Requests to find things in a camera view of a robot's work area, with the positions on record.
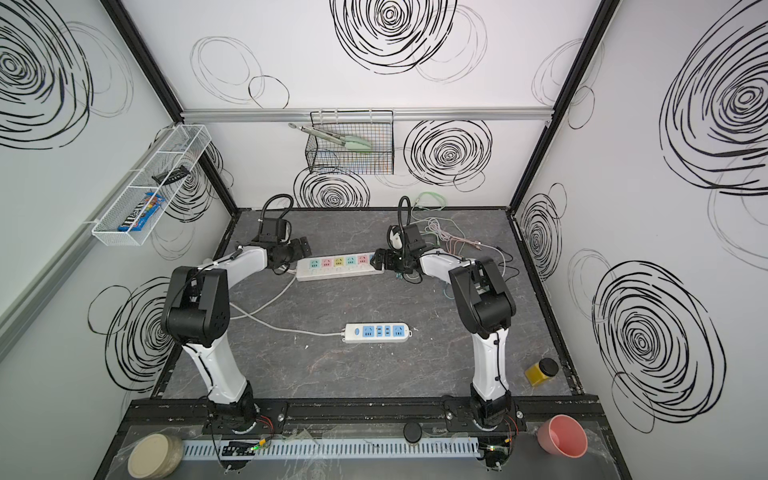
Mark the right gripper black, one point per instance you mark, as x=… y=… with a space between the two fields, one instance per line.
x=383 y=258

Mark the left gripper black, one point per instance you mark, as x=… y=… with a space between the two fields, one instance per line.
x=297 y=248

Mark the large multicolour power strip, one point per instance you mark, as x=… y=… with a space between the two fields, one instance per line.
x=335 y=267

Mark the small blue white power strip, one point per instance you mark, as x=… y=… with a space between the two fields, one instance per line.
x=356 y=333

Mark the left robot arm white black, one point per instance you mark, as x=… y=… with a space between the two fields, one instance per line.
x=196 y=316

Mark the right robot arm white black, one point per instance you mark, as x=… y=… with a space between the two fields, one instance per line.
x=484 y=304

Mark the blue candy packet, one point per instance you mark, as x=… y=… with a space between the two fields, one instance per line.
x=142 y=212

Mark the black round knob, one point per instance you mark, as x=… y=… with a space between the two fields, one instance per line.
x=412 y=432

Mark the yellow jar black lid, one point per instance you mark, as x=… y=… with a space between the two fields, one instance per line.
x=542 y=371

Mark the pink plastic cup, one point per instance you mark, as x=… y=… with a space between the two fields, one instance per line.
x=563 y=436

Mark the round beige lid container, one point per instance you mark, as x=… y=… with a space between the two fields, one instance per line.
x=156 y=456

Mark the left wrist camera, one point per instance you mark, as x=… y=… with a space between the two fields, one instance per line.
x=274 y=230

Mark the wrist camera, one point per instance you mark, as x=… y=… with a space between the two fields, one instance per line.
x=397 y=239
x=274 y=230

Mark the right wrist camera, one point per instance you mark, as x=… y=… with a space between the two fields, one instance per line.
x=397 y=239

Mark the black wire basket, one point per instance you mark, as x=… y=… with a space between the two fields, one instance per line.
x=374 y=125

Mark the white wire shelf basket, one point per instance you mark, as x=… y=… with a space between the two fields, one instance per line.
x=178 y=145

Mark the black front rail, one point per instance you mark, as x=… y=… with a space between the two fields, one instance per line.
x=276 y=415

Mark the white slotted cable duct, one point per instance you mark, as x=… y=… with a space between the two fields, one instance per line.
x=334 y=449

